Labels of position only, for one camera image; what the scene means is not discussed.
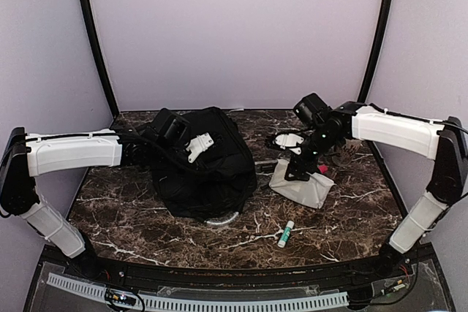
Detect black frame post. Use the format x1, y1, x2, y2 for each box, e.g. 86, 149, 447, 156
79, 0, 120, 118
353, 0, 399, 120

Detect black student backpack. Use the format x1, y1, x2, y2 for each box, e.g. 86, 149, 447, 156
150, 107, 257, 221

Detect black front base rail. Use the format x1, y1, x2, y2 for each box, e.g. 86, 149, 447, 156
39, 242, 436, 293

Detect green white glue stick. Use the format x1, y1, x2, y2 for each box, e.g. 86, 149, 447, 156
277, 221, 295, 248

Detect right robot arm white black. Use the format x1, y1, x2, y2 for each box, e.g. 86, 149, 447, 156
268, 93, 467, 278

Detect white tissue paper bag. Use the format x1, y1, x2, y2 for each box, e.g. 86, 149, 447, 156
269, 159, 335, 209

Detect cream patterned mug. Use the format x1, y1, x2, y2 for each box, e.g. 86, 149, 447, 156
331, 140, 361, 167

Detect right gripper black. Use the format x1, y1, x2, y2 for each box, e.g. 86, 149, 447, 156
285, 127, 341, 181

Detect black marker blue cap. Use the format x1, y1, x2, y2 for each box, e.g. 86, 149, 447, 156
255, 160, 277, 174

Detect right black frame post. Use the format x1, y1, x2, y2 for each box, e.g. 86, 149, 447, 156
353, 0, 399, 120

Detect white slotted cable duct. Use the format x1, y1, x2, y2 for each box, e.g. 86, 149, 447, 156
46, 273, 349, 311

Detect left black frame post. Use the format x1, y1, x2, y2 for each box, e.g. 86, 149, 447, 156
79, 0, 120, 118

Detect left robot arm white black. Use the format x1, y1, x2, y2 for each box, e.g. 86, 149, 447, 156
1, 109, 215, 280

